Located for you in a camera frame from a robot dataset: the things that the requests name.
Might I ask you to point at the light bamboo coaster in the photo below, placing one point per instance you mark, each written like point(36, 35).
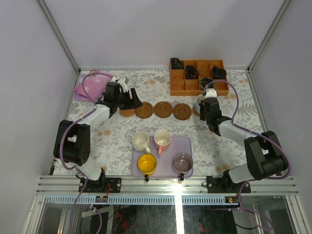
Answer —
point(127, 113)
point(194, 110)

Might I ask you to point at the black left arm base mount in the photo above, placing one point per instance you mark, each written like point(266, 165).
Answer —
point(104, 184)

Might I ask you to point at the dark floral rolled cloth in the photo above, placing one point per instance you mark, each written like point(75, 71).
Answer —
point(218, 73)
point(204, 82)
point(177, 64)
point(191, 72)

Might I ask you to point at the dark wooden grooved coaster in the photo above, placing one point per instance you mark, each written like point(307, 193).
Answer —
point(182, 111)
point(163, 109)
point(144, 111)

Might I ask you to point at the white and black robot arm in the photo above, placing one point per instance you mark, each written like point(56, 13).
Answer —
point(264, 155)
point(73, 141)

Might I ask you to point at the aluminium front frame rail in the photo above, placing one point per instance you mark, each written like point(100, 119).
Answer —
point(68, 185)

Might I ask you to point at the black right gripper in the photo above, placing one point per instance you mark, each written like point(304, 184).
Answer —
point(202, 108)

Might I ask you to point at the yellow ceramic mug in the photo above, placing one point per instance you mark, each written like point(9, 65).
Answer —
point(147, 164)

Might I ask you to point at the pink folded cloth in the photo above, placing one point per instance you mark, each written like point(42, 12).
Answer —
point(94, 85)

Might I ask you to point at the white floral tablecloth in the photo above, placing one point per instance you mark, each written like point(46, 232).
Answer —
point(112, 139)

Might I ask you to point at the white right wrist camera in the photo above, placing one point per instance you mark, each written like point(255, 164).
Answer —
point(210, 93)

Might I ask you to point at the blue slotted cable duct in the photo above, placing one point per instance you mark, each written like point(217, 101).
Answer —
point(141, 200)

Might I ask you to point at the orange wooden compartment tray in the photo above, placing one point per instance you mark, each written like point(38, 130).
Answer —
point(179, 86)

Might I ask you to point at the grey purple ceramic mug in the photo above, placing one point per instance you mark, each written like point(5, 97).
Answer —
point(183, 162)

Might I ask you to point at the white ceramic mug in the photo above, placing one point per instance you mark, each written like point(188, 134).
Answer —
point(141, 142)

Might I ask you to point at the pink ceramic mug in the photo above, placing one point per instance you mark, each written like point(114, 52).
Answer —
point(162, 140)

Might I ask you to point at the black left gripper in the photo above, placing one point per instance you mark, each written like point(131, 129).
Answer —
point(131, 101)

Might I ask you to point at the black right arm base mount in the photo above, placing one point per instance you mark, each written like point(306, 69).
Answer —
point(231, 182)

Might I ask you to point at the light blue ceramic mug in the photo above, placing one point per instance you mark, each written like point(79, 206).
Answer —
point(198, 101)

